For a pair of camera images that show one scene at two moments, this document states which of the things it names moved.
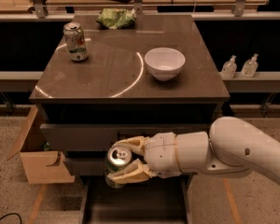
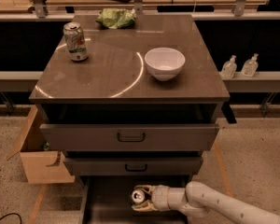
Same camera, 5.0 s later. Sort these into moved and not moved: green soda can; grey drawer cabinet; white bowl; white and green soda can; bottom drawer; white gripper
Moved: green soda can; white gripper
Not moved: bottom drawer; white and green soda can; white bowl; grey drawer cabinet
